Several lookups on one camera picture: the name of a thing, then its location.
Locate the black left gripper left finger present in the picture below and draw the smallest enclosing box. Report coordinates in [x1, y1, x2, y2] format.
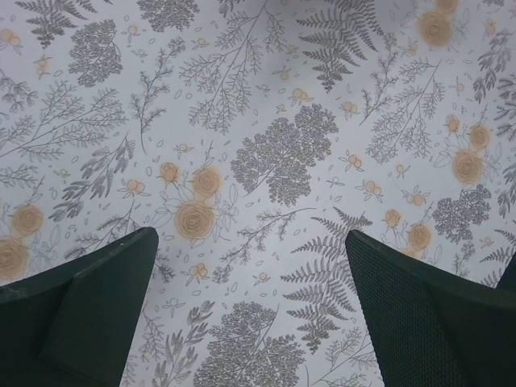
[1, 227, 159, 386]

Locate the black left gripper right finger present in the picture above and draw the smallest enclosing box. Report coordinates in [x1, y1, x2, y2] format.
[345, 230, 515, 386]

